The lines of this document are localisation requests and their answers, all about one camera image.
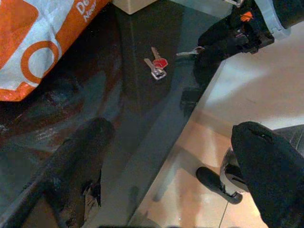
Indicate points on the black robot foot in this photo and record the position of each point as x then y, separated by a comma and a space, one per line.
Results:
210, 178

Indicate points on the orange and white bag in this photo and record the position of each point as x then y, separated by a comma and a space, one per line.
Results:
35, 35

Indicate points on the black leather sofa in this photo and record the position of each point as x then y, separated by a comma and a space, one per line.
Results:
297, 139

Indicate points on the plain silver key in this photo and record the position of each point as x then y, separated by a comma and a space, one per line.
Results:
149, 63

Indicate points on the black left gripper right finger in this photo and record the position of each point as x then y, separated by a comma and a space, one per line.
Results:
273, 171

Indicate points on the white box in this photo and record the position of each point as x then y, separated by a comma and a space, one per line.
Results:
133, 6

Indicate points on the silver robot leg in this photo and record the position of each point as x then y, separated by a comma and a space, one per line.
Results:
225, 164

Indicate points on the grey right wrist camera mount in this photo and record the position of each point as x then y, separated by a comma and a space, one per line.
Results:
270, 16

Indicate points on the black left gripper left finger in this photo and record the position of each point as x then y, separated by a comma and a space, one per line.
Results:
71, 161

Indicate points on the red-headed key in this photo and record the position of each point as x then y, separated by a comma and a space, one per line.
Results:
160, 63

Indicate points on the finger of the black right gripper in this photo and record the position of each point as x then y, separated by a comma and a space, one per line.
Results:
225, 51
221, 33

